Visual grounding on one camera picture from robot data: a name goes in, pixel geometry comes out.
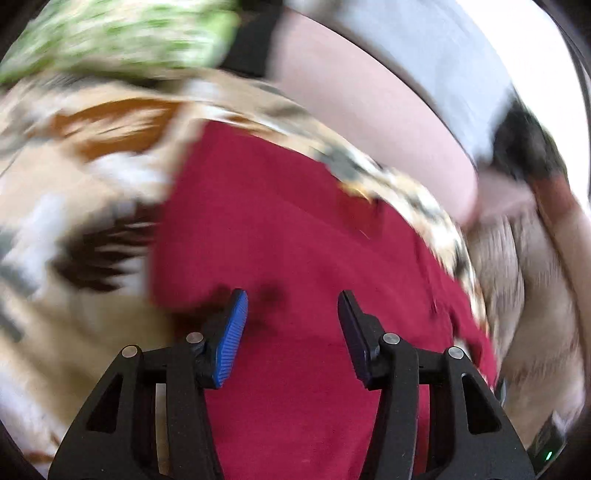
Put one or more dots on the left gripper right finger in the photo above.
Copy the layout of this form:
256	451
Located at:
470	436

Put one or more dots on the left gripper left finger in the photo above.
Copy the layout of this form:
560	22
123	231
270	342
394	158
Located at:
113	435

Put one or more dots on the red knit garment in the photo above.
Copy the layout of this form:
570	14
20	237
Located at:
245	213

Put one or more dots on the striped beige quilt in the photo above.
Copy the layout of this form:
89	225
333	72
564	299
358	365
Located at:
534	321

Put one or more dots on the beige leaf-pattern blanket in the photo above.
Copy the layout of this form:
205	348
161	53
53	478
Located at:
84	165

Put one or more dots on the dark furry cushion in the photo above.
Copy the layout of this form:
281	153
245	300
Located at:
524	149

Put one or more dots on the pink mattress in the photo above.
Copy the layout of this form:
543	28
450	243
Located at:
364	102

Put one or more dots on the black garment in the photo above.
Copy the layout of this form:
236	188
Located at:
247	57

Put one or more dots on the grey pillow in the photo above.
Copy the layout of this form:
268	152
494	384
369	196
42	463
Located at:
436	49

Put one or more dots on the green patterned white cloth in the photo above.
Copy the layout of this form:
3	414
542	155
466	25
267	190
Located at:
132	39

